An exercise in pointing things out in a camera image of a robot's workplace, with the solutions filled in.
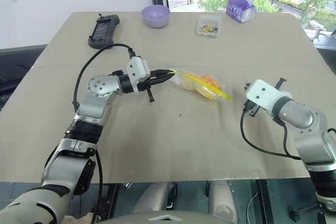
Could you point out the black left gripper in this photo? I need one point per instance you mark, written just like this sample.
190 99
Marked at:
147 82

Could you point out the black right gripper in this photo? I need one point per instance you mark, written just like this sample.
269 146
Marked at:
251 108

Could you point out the clear yellow-zip plastic bag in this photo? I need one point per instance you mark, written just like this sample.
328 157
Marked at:
181 79

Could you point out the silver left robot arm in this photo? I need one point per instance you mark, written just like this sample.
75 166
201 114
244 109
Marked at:
92 108

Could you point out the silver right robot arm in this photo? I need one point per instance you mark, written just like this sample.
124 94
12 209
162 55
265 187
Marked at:
312 140

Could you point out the round bun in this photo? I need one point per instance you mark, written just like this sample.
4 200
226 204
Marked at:
207 93

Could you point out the purple plastic bowl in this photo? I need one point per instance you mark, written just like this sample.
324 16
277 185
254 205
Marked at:
155 15

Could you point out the small colourful pieces heap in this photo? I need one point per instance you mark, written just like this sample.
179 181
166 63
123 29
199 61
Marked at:
208 29

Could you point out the clear plastic box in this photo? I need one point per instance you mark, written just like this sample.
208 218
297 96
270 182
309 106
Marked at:
208 20

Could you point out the black handheld game controller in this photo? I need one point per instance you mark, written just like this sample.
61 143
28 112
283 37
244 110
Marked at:
102 31

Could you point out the black table leg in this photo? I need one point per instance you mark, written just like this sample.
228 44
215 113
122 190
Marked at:
266 200
109 200

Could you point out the grey rounded leg shell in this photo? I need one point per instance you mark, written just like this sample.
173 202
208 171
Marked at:
221 199
153 197

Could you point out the purple tissue pack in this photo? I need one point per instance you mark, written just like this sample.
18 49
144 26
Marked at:
237 7

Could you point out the white desk gadget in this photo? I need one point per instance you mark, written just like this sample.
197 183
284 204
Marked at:
316 28

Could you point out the grey robot torso edge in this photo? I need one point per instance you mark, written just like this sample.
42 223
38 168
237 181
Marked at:
168 219

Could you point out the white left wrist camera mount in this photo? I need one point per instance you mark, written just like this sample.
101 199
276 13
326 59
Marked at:
135 69

